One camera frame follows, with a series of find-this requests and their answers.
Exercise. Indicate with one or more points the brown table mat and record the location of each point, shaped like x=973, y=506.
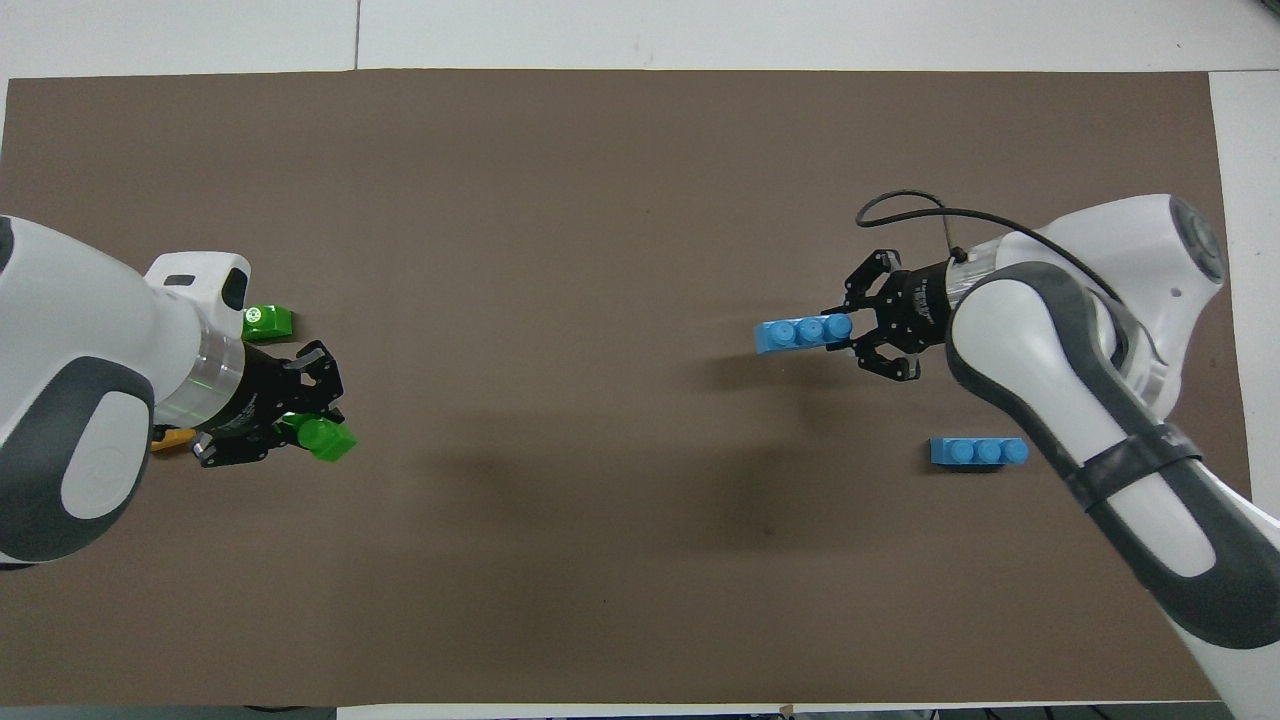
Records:
x=600, y=560

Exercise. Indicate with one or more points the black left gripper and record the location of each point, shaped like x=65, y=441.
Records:
x=255, y=395

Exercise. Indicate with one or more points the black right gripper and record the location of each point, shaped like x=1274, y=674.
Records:
x=922, y=305

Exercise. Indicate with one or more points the plain green two-stud block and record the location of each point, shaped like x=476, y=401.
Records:
x=328, y=440

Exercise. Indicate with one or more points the green block with white stickers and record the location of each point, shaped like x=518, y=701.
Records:
x=268, y=323

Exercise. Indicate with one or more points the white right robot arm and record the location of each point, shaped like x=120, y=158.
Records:
x=1100, y=400

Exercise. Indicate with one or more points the yellow two-stud block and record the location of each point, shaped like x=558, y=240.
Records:
x=172, y=440

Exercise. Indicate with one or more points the blue three-stud block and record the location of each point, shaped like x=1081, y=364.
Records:
x=800, y=332
x=975, y=452

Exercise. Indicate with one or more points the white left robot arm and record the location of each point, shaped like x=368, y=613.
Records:
x=80, y=380

